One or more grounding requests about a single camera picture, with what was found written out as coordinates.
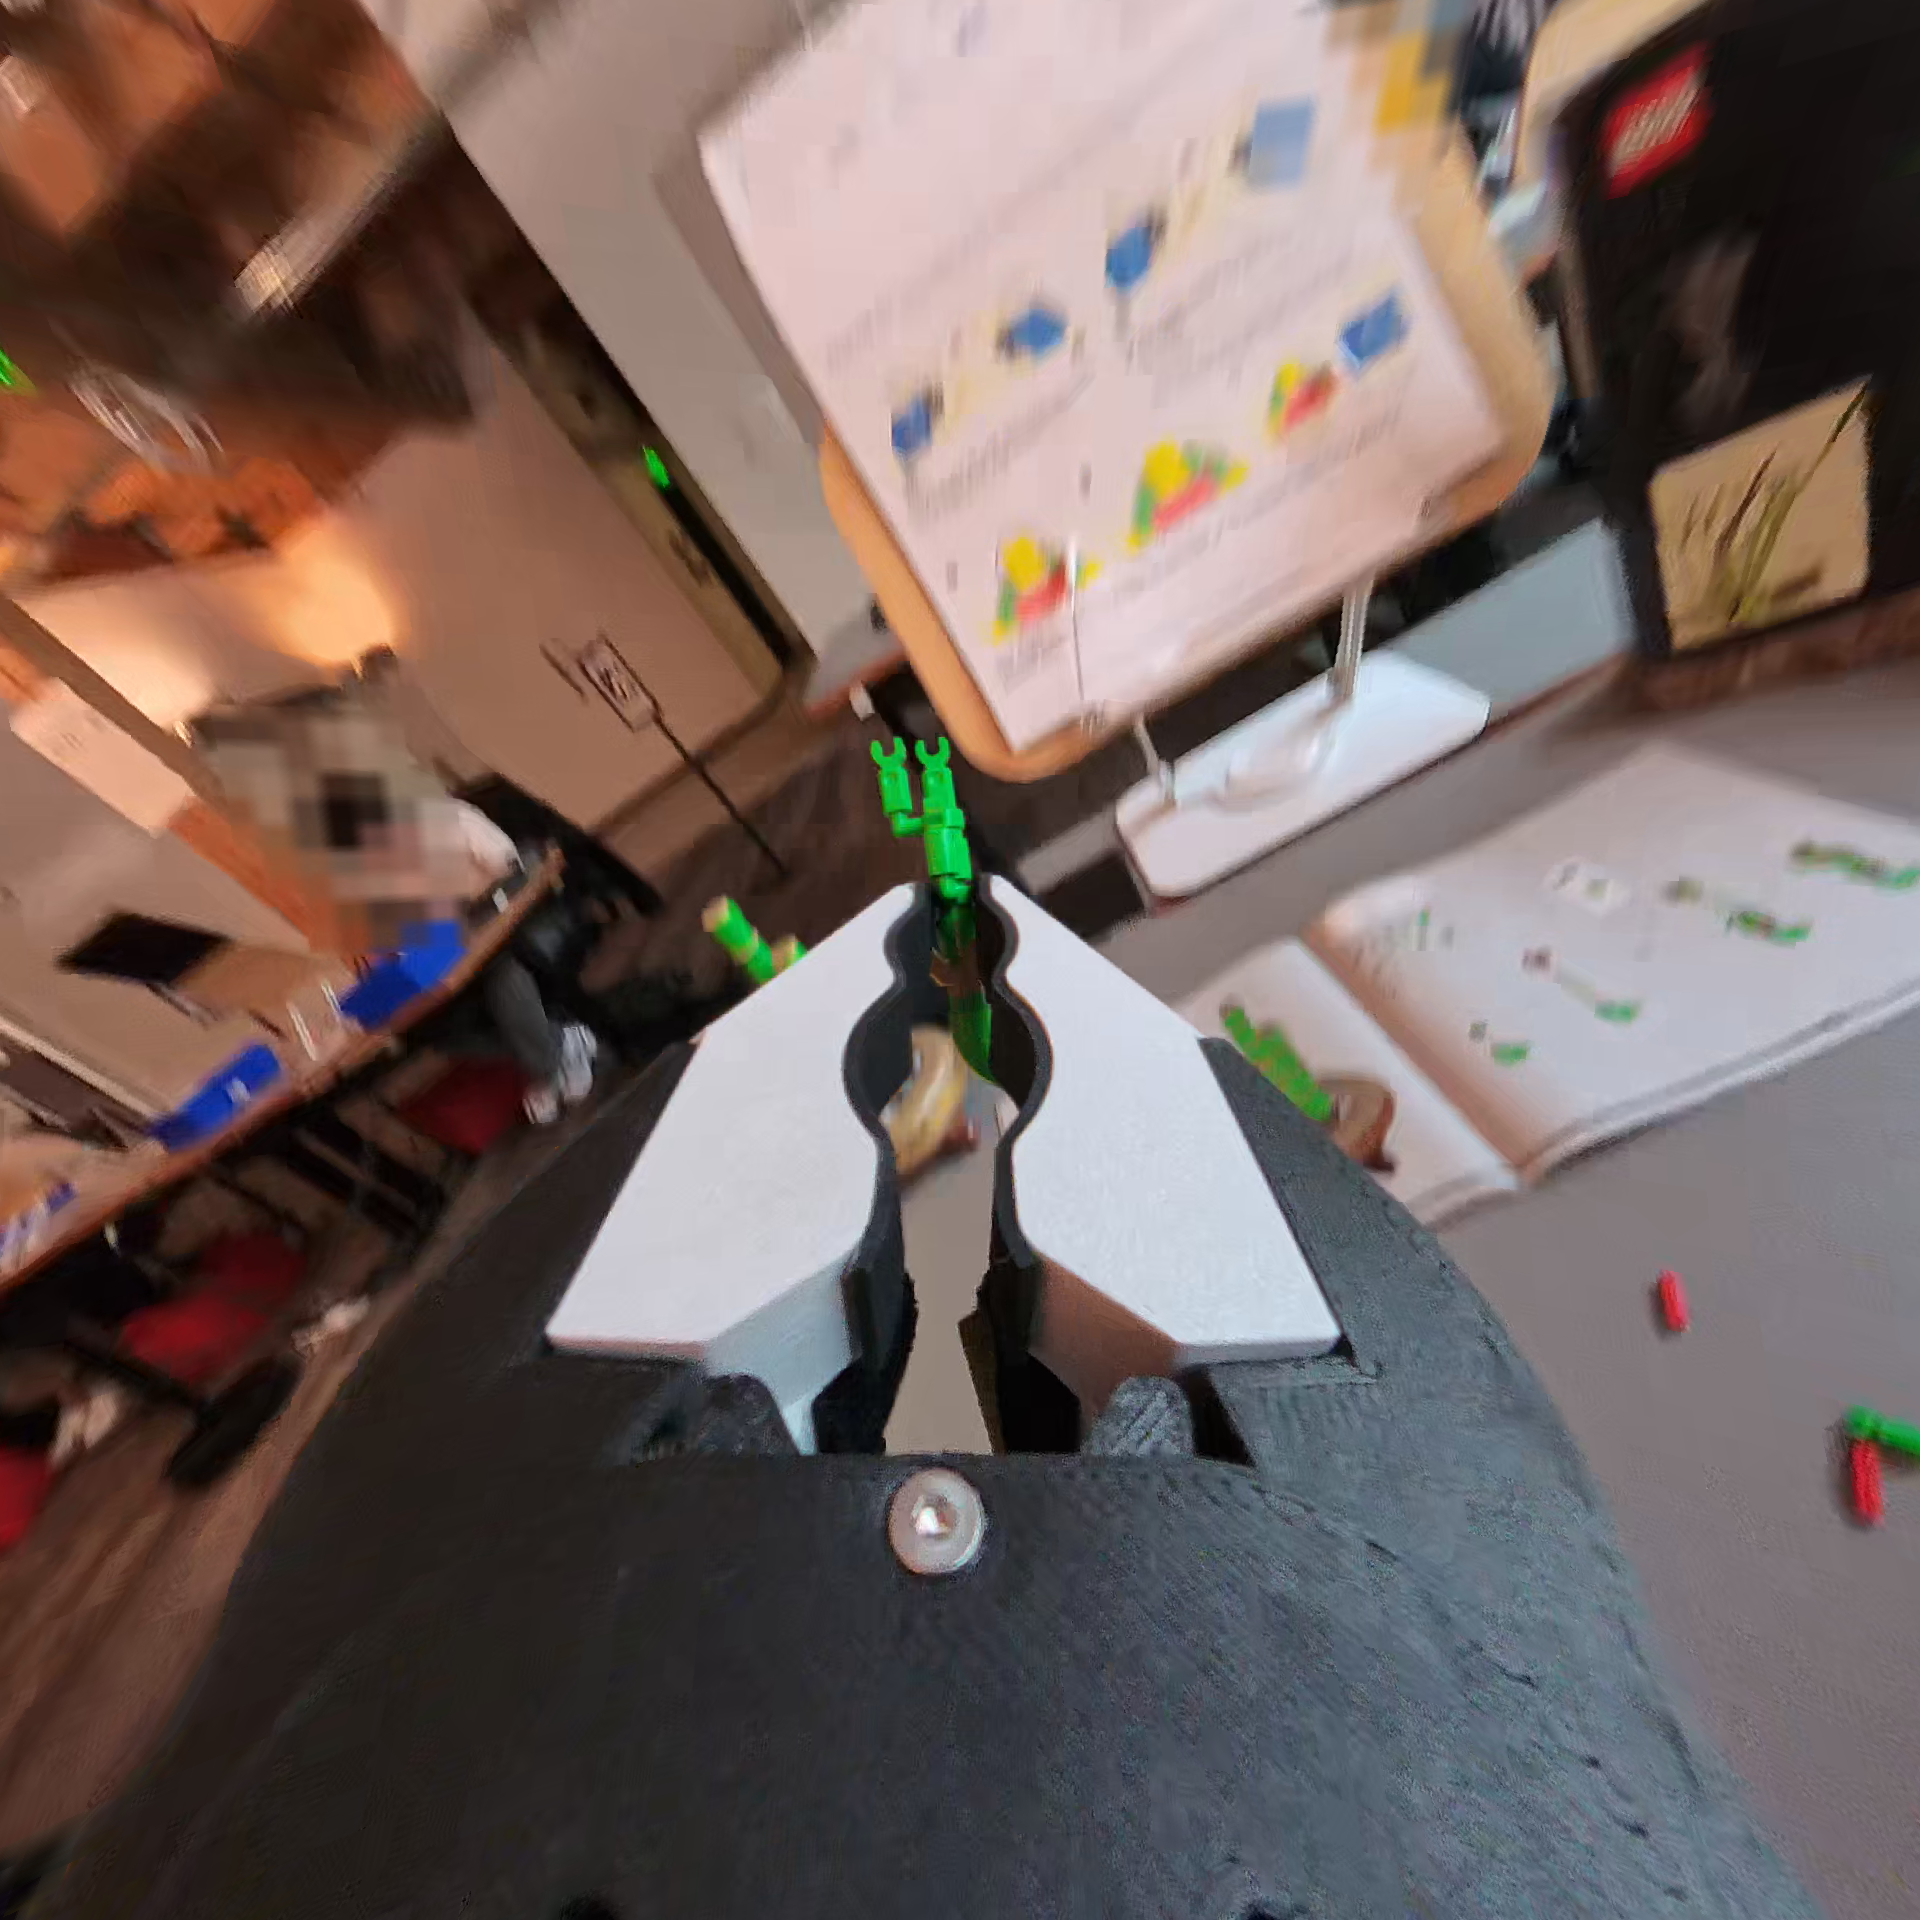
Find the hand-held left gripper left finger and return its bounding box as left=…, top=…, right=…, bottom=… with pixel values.
left=546, top=882, right=920, bottom=1454

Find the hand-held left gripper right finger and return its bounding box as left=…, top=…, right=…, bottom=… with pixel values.
left=960, top=878, right=1341, bottom=1454

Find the green lego bamboo stem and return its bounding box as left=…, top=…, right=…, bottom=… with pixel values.
left=870, top=735, right=999, bottom=1085

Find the tan lego piece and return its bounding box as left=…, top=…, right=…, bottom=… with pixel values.
left=877, top=1036, right=1015, bottom=1180

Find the green tan lego bamboo stalk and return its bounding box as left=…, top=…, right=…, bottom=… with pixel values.
left=701, top=897, right=812, bottom=987

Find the black lego box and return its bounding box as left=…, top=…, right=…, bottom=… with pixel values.
left=1552, top=0, right=1920, bottom=669

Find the blue storage bin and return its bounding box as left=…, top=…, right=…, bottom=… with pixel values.
left=151, top=1044, right=288, bottom=1150
left=335, top=918, right=466, bottom=1029

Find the wooden work table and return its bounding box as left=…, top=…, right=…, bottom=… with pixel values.
left=0, top=847, right=568, bottom=1292

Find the white stand base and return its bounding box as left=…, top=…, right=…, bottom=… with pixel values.
left=1112, top=570, right=1494, bottom=903

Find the open instruction booklet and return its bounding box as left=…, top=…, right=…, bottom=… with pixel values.
left=1178, top=743, right=1920, bottom=1226

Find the black laptop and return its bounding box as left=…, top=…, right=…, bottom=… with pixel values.
left=58, top=911, right=232, bottom=991

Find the cork mat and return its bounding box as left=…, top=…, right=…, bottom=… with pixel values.
left=1627, top=591, right=1920, bottom=713

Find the white printed instruction sheet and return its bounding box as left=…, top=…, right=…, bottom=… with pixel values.
left=696, top=0, right=1508, bottom=753

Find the black cable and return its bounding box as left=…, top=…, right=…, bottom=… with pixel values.
left=651, top=719, right=788, bottom=881

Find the wall outlet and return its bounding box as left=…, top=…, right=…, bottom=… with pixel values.
left=544, top=634, right=663, bottom=735

